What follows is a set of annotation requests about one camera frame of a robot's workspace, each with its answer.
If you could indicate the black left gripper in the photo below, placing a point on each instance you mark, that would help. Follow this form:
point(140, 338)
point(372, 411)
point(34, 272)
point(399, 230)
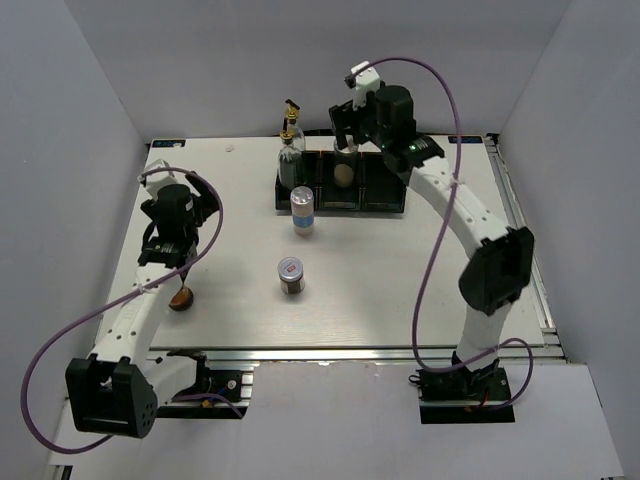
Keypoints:
point(205, 204)

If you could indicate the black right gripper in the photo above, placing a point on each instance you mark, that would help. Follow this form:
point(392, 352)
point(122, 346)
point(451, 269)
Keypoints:
point(341, 120)

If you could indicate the silver lid pink salt jar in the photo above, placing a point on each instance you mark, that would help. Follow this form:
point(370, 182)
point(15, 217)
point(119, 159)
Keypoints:
point(345, 162)

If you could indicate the glass bottle with brown sauce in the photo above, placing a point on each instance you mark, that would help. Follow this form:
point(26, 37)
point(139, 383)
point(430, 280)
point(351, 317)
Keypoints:
point(289, 158)

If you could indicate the blue label spice jar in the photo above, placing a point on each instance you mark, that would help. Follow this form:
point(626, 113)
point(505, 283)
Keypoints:
point(302, 210)

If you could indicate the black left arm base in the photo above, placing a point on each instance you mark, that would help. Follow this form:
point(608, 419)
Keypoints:
point(192, 386)

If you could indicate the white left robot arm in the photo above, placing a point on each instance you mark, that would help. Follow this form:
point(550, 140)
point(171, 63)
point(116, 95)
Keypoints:
point(117, 390)

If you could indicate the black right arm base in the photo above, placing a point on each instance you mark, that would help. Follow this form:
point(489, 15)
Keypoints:
point(445, 399)

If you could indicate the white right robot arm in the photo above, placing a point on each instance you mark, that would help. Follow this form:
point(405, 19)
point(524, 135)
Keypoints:
point(499, 256)

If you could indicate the black three-compartment organizer tray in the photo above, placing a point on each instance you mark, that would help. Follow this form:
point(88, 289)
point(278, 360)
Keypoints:
point(358, 182)

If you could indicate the blue logo sticker left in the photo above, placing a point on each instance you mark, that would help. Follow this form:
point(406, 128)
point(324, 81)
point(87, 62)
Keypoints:
point(168, 143)

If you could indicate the blue logo sticker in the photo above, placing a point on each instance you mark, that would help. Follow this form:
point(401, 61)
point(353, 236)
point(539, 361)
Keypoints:
point(466, 139)
point(168, 143)

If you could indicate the small brown spice jar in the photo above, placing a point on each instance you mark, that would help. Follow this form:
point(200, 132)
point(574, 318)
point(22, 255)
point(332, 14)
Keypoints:
point(182, 300)

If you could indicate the blue logo sticker right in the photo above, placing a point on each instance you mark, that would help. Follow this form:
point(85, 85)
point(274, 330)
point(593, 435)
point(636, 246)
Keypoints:
point(466, 139)

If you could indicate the red lid dark spice jar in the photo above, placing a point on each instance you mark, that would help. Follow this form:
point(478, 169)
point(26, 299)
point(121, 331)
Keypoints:
point(291, 275)

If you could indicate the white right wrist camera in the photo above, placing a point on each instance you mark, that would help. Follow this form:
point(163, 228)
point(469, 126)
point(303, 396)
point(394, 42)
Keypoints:
point(362, 79)

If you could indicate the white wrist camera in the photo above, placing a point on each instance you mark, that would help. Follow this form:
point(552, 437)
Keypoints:
point(160, 177)
point(362, 79)

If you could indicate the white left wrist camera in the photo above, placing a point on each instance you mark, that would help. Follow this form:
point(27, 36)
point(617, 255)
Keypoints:
point(160, 177)

